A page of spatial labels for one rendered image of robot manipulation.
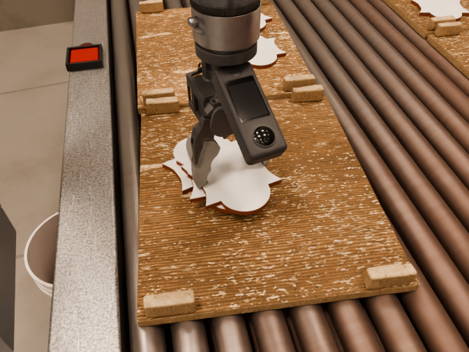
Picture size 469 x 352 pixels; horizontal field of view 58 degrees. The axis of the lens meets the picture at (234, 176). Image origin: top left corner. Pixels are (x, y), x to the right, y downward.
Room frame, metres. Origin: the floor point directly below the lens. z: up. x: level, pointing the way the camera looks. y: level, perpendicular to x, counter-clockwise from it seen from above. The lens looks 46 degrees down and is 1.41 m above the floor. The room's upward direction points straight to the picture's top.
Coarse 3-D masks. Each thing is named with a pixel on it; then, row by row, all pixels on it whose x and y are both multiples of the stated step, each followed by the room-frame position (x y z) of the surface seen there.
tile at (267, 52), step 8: (264, 40) 0.88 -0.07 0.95; (272, 40) 0.88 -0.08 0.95; (264, 48) 0.84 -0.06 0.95; (272, 48) 0.84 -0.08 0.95; (256, 56) 0.81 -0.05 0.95; (264, 56) 0.81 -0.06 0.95; (272, 56) 0.81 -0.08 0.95; (280, 56) 0.82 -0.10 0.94; (256, 64) 0.77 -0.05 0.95; (264, 64) 0.77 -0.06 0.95; (272, 64) 0.78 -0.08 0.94
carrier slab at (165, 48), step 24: (144, 24) 0.97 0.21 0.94; (168, 24) 0.97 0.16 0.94; (144, 48) 0.86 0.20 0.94; (168, 48) 0.86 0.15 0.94; (192, 48) 0.86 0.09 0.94; (288, 48) 0.86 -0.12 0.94; (144, 72) 0.76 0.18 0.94; (168, 72) 0.76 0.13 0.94; (264, 72) 0.76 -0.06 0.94; (288, 72) 0.76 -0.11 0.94; (288, 96) 0.69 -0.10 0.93
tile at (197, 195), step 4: (220, 144) 0.51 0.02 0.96; (188, 164) 0.46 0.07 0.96; (184, 168) 0.45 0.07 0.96; (188, 168) 0.45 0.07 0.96; (184, 172) 0.45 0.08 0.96; (188, 172) 0.44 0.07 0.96; (192, 180) 0.43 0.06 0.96; (196, 188) 0.41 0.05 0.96; (196, 192) 0.40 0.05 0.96; (200, 192) 0.40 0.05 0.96; (192, 196) 0.39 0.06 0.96; (196, 196) 0.39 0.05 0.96; (200, 196) 0.40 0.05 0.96; (204, 196) 0.40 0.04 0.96; (192, 200) 0.39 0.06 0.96; (196, 200) 0.39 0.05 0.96; (200, 200) 0.39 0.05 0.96; (216, 208) 0.38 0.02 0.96; (220, 208) 0.37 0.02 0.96; (224, 208) 0.37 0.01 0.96; (224, 212) 0.37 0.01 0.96; (228, 212) 0.37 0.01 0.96
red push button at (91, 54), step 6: (90, 48) 0.87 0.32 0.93; (96, 48) 0.87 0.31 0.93; (72, 54) 0.84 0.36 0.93; (78, 54) 0.84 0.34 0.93; (84, 54) 0.84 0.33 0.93; (90, 54) 0.84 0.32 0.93; (96, 54) 0.84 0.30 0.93; (72, 60) 0.82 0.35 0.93; (78, 60) 0.82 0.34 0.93; (84, 60) 0.82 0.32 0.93; (90, 60) 0.82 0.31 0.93
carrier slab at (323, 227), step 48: (144, 144) 0.54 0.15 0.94; (288, 144) 0.54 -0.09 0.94; (336, 144) 0.54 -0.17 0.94; (144, 192) 0.43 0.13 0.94; (192, 192) 0.43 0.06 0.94; (288, 192) 0.43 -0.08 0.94; (336, 192) 0.43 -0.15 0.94; (144, 240) 0.34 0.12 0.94; (192, 240) 0.34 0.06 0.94; (240, 240) 0.34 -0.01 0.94; (288, 240) 0.34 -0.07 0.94; (336, 240) 0.34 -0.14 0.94; (384, 240) 0.34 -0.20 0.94; (144, 288) 0.27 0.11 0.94; (192, 288) 0.27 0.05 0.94; (240, 288) 0.27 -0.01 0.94; (288, 288) 0.27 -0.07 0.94; (336, 288) 0.27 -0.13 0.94; (384, 288) 0.27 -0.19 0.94
